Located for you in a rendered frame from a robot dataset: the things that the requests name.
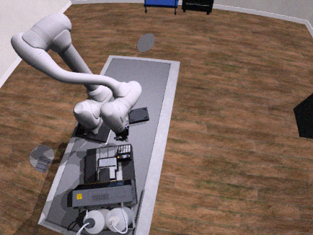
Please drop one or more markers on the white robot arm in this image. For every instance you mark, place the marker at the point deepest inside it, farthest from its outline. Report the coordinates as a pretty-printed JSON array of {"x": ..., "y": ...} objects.
[{"x": 53, "y": 32}]

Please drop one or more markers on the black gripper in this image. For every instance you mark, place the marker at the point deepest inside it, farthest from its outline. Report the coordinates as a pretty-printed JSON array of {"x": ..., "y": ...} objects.
[{"x": 125, "y": 132}]

